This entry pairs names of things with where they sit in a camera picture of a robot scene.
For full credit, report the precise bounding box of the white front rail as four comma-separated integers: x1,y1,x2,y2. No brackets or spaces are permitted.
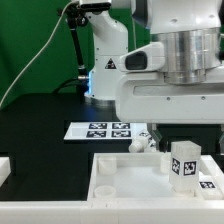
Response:
0,200,224,224

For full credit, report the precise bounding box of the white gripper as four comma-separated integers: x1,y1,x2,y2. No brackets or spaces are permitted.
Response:
115,71,224,150

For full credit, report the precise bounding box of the white square tabletop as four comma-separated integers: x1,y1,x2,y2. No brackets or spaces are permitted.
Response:
87,152,199,200

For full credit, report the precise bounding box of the white left rail block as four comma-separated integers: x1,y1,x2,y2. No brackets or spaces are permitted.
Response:
0,157,11,187

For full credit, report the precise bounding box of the white right rail block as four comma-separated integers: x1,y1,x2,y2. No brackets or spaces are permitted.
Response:
199,155,224,200

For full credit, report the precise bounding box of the white cable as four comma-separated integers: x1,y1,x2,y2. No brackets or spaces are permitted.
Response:
0,0,81,108

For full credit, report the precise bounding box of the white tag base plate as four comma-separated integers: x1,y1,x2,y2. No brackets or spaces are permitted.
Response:
64,122,147,141

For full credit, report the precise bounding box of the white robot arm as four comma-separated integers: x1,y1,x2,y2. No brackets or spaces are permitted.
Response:
115,0,224,126

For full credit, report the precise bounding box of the white rail block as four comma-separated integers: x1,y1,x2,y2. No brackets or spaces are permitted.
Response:
0,157,11,187
199,155,224,200

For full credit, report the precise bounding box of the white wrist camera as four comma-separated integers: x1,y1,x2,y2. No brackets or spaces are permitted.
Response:
119,42,165,72

